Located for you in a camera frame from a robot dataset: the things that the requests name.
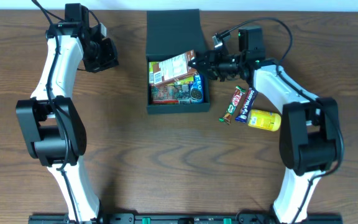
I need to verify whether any green snack bag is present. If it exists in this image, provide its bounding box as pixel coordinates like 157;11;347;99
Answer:
151;84;191;105

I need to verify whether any black cardboard box with lid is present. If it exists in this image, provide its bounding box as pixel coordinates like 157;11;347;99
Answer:
145;9;211;114

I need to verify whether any left black cable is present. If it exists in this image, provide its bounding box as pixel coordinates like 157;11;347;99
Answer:
31;0;102;223

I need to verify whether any right black cable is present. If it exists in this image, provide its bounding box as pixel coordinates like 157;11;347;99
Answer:
221;17;345;223

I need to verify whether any blue Oreo pack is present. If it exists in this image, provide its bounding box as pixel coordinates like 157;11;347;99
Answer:
190;75;204;103

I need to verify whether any black cable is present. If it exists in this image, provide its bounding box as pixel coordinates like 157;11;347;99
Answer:
221;17;345;223
31;0;102;223

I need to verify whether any red KitKat bar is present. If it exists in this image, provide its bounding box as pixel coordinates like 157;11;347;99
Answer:
219;86;246;125

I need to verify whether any yellow green snack box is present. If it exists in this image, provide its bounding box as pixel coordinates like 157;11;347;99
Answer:
148;61;195;86

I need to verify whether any blue Dairy Milk bar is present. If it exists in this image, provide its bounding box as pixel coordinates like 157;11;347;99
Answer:
235;87;258;123

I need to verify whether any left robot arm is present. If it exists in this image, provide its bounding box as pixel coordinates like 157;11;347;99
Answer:
16;3;119;223

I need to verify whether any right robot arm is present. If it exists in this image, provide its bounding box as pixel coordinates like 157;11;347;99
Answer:
188;27;344;223

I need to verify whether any brown chocolate box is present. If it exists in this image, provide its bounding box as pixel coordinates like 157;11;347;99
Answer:
152;50;197;86

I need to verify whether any yellow plastic bottle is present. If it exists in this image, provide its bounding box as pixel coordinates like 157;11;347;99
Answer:
248;110;282;131

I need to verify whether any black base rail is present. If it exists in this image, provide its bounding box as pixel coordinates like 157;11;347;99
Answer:
28;213;343;224

